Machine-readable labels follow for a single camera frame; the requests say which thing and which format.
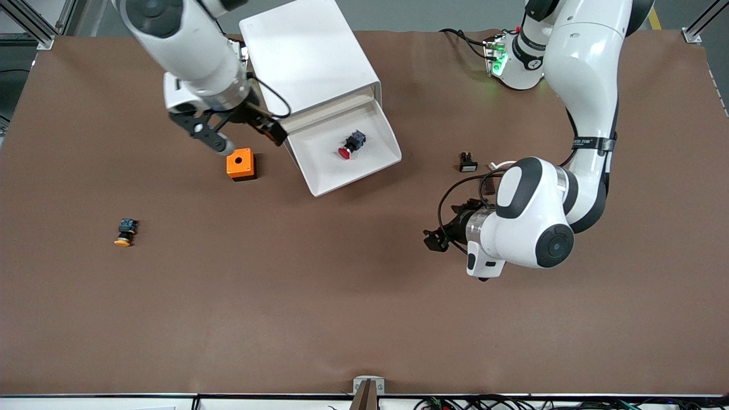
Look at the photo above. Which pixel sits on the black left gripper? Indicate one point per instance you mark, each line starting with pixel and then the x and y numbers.
pixel 457 224

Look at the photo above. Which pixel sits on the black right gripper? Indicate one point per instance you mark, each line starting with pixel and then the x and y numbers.
pixel 251 114

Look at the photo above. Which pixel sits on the red push button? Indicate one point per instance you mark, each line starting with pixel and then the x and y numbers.
pixel 350 145

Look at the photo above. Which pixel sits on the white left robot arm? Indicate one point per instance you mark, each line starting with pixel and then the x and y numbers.
pixel 586 68

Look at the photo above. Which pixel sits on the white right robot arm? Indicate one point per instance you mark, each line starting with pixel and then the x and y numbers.
pixel 193 51

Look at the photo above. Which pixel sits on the yellow push button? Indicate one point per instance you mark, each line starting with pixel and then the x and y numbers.
pixel 126 230

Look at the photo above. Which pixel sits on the orange box with hole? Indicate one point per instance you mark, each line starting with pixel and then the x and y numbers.
pixel 239 162

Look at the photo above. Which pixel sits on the brown table mat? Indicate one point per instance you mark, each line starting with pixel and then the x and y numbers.
pixel 364 296

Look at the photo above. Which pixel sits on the black switch with white cap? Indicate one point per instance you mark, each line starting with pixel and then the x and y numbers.
pixel 468 165

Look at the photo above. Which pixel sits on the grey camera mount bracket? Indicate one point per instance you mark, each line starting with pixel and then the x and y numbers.
pixel 368 390

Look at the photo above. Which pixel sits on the aluminium frame post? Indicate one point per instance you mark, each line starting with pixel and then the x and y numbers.
pixel 697 28
pixel 34 25

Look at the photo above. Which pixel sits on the white table edge rail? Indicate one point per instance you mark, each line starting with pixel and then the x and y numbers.
pixel 114 402

